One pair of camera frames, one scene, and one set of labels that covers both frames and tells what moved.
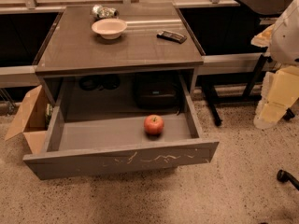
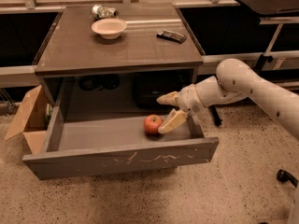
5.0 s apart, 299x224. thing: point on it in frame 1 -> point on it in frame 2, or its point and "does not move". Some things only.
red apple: [153, 126] does not move
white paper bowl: [109, 28] does not move
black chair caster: [283, 176] does not move
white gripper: [286, 38] -> [189, 99]
